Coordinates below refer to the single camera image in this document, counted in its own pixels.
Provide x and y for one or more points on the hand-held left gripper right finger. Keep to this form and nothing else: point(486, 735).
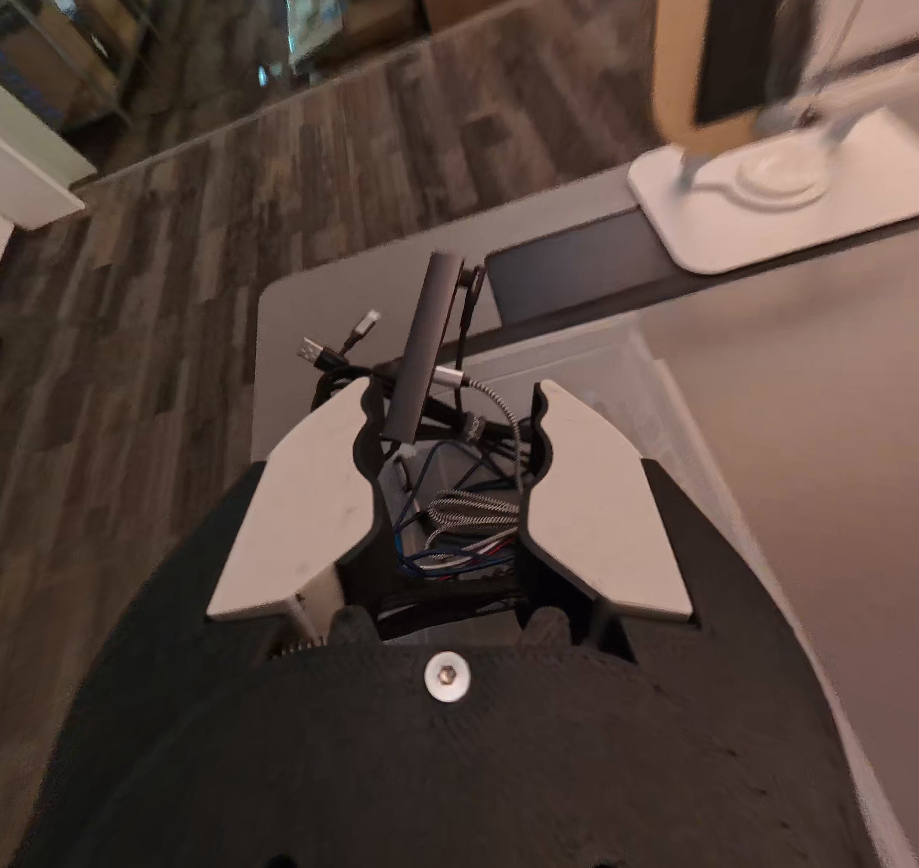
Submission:
point(603, 509)

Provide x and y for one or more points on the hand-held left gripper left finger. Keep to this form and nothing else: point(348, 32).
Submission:
point(301, 509)

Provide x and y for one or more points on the clear plastic bin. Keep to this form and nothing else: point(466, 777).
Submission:
point(574, 365)

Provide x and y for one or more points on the dark grey usb hub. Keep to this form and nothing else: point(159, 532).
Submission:
point(423, 344)

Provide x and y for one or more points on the white screen stand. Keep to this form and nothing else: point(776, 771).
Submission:
point(718, 229)

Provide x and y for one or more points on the white table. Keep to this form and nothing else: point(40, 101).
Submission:
point(36, 171)

